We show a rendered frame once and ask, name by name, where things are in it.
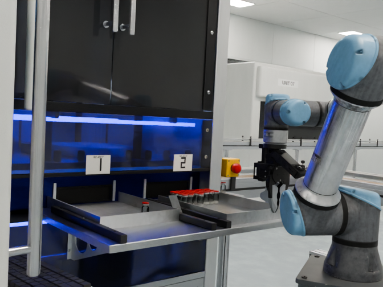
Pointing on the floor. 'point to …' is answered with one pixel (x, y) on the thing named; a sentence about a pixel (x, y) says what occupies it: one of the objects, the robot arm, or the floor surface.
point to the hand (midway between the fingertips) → (276, 209)
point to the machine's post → (219, 84)
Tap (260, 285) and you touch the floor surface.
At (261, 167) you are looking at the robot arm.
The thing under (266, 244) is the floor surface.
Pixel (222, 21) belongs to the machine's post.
